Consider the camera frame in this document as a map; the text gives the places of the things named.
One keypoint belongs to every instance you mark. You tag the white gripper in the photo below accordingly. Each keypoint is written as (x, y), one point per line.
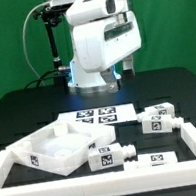
(102, 43)

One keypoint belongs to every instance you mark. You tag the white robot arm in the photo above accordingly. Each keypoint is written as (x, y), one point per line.
(78, 12)

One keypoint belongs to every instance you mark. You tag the white marker base sheet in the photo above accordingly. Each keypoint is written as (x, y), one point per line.
(105, 115)

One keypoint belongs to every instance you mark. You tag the black camera stand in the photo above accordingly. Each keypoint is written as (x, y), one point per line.
(51, 18)

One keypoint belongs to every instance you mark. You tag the white U-shaped fence frame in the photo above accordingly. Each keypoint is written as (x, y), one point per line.
(111, 184)

